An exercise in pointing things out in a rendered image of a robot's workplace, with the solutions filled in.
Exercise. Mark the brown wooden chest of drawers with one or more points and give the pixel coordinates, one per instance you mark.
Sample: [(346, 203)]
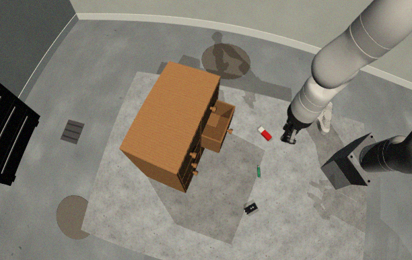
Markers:
[(161, 133)]

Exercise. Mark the black nine-volt battery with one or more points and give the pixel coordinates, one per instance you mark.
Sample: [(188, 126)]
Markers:
[(250, 208)]

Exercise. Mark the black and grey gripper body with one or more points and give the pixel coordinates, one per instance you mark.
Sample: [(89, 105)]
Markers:
[(296, 124)]

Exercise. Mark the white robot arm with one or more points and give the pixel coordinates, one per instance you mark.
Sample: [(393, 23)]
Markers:
[(379, 27)]

